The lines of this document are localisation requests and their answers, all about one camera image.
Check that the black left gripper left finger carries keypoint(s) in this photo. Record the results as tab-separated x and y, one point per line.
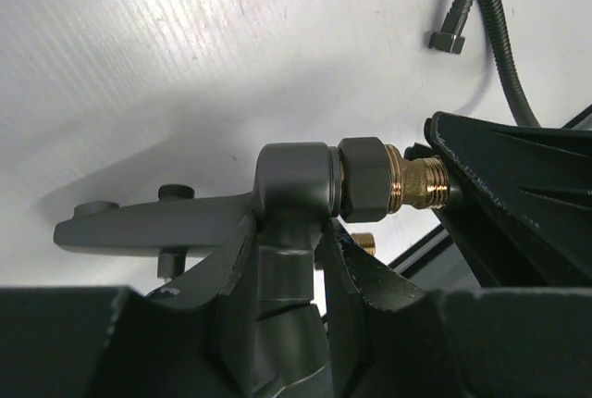
194	337

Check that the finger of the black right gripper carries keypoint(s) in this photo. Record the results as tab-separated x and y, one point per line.
526	217

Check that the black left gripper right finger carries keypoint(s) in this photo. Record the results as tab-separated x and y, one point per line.
385	336

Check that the dark grey faucet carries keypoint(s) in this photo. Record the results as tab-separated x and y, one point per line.
299	189

